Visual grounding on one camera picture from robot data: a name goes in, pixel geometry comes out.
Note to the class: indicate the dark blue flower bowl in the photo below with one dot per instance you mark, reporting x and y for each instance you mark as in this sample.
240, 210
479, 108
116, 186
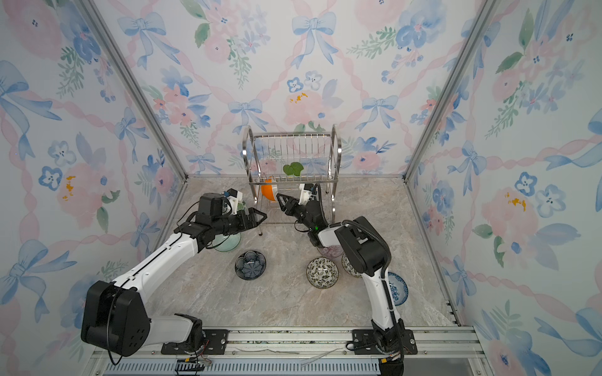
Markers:
251, 265

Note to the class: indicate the white bowl orange outside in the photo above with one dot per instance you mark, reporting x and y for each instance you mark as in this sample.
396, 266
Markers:
269, 189

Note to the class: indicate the stainless steel dish rack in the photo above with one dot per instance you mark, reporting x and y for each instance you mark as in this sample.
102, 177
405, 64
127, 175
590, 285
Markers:
283, 163

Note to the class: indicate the black white floral bowl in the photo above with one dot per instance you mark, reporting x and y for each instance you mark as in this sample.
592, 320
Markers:
346, 263
322, 273

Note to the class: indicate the blue white patterned plate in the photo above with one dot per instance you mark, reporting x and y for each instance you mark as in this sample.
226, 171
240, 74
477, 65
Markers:
399, 289

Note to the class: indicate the black white floral bowl front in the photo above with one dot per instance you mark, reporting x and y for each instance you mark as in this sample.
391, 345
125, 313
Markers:
322, 273

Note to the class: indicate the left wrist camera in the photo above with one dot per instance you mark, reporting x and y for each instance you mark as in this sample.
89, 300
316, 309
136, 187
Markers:
233, 196

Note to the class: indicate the black white floral bowl right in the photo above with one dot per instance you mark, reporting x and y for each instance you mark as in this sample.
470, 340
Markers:
346, 263

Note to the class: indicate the green leaf-shaped dish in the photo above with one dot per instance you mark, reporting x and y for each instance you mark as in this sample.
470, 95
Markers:
293, 169

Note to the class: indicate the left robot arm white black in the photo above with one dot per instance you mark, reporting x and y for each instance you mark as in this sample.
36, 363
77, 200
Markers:
115, 316

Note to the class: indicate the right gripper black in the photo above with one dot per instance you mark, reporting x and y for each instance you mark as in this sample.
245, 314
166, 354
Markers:
292, 204

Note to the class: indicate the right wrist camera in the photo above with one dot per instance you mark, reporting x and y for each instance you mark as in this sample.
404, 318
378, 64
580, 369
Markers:
307, 192

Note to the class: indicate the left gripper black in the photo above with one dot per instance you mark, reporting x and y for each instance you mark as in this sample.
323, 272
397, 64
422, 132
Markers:
252, 220

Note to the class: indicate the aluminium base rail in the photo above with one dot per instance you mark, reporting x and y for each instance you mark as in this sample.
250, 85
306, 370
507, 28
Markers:
309, 351

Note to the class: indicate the pale green plate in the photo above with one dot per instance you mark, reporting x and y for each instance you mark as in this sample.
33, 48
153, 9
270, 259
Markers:
227, 243

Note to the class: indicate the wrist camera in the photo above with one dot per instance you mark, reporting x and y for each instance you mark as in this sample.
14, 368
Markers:
233, 196
307, 192

